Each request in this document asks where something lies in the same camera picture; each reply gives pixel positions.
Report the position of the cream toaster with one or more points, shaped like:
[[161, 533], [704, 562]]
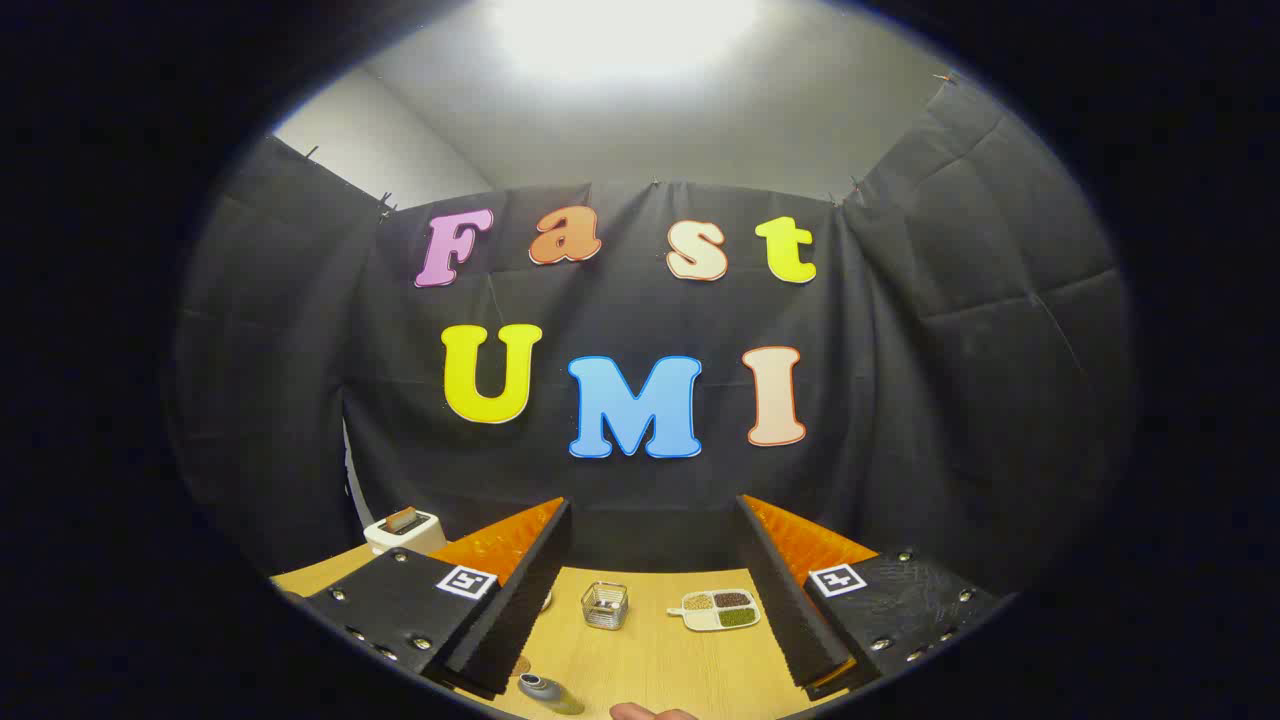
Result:
[[400, 538]]

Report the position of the silver bottle with green label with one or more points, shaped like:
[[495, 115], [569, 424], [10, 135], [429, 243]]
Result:
[[550, 692]]

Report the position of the wooden table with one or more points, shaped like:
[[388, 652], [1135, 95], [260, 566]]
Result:
[[660, 660]]

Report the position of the toast slice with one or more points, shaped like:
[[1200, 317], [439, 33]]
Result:
[[402, 519]]

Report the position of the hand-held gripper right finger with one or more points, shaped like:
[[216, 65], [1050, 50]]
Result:
[[785, 610]]

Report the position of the white divided tray of beans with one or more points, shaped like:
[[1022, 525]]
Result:
[[715, 611]]

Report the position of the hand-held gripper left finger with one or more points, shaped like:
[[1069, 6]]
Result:
[[520, 610]]

